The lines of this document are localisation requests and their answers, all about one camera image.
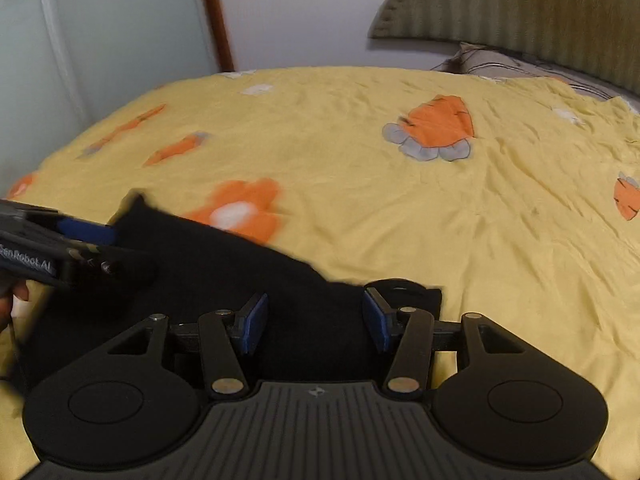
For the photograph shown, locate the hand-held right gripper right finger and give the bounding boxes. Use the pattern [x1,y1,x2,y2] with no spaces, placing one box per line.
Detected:
[363,286,526,400]

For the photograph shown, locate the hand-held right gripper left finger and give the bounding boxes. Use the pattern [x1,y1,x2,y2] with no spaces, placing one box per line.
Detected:
[107,293,270,400]

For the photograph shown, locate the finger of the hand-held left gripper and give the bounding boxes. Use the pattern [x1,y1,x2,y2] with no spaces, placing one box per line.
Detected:
[55,216,120,248]
[64,244,159,289]

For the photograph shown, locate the black pants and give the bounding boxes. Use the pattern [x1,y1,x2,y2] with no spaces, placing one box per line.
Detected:
[10,189,444,401]

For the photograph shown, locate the person's left hand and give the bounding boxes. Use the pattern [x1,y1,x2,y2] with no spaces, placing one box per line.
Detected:
[0,281,32,332]

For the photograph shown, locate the yellow floral bedsheet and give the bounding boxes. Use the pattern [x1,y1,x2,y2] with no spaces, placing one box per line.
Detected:
[0,65,640,480]

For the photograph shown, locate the white floral wardrobe door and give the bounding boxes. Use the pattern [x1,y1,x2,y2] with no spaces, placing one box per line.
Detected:
[0,0,222,198]

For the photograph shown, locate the brown wooden wardrobe trim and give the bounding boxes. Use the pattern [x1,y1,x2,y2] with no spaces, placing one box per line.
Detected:
[195,0,236,73]

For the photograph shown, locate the grey patterned pillow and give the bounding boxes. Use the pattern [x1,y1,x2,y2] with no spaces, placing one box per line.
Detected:
[430,41,640,102]

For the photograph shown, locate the olive padded headboard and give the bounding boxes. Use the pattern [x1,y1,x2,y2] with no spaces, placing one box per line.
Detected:
[368,0,640,68]

